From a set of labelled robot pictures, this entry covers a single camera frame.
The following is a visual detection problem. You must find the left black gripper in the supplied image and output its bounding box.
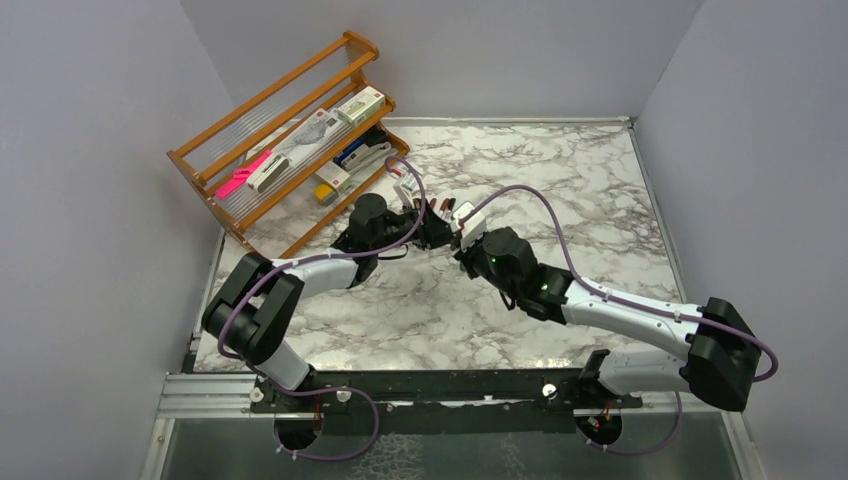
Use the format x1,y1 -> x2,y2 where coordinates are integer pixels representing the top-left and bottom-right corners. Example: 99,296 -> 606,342
371,198 -> 455,252

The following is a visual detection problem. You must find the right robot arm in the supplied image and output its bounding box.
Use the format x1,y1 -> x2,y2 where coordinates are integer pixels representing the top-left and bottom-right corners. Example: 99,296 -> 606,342
452,227 -> 764,412

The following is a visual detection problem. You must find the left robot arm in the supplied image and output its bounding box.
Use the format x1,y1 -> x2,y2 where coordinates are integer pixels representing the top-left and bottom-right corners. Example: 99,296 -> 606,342
201,193 -> 453,411

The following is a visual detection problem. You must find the yellow sticky note block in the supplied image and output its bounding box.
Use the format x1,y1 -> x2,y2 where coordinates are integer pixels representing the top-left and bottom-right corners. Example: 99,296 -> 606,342
313,184 -> 338,205

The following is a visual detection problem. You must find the small white red box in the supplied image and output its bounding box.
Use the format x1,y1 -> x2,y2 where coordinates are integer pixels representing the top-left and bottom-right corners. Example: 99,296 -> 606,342
315,162 -> 352,192

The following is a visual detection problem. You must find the blue black stapler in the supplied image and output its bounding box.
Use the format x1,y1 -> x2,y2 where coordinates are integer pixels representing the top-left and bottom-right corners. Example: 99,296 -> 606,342
333,126 -> 390,172

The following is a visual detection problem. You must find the long white package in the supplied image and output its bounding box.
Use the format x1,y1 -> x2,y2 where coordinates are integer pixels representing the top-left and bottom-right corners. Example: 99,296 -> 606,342
271,109 -> 349,166

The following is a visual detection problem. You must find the white black box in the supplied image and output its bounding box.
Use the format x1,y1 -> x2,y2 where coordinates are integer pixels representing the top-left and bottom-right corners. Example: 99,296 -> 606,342
247,152 -> 290,194

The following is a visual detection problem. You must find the wooden shelf rack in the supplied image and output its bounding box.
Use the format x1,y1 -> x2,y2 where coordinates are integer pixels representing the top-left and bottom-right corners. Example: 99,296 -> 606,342
167,30 -> 409,257

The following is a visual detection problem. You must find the white green box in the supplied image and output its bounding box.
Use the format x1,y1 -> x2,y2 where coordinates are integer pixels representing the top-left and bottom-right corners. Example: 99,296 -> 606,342
338,86 -> 386,127

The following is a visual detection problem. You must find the pink highlighter pack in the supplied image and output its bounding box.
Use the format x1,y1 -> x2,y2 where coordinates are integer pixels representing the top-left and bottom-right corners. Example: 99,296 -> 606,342
215,149 -> 272,199

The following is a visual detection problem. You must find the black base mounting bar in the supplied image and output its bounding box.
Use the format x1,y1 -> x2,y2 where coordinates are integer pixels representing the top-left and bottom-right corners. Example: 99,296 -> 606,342
248,368 -> 641,416

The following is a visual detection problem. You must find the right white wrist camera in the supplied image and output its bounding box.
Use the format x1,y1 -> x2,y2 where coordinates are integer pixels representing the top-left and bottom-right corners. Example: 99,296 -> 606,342
450,201 -> 487,251

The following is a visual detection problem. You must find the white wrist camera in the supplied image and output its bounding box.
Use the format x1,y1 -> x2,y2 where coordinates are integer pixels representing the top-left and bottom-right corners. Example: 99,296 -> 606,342
393,174 -> 420,209
450,201 -> 487,251

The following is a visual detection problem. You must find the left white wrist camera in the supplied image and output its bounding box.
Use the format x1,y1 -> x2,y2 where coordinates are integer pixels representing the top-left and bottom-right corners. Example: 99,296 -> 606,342
393,174 -> 420,209

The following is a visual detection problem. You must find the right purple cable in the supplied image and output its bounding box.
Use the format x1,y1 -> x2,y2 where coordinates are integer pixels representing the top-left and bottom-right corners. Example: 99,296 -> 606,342
460,184 -> 780,458

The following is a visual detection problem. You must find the purple cable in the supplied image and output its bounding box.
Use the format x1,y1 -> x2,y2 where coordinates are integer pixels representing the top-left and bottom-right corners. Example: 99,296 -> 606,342
460,184 -> 780,458
215,154 -> 428,463

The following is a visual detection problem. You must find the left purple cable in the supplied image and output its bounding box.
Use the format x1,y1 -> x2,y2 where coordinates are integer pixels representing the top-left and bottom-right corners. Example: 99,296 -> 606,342
215,154 -> 428,463

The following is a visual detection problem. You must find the aluminium frame rail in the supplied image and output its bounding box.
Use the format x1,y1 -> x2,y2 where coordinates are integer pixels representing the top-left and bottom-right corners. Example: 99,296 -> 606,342
156,373 -> 256,419

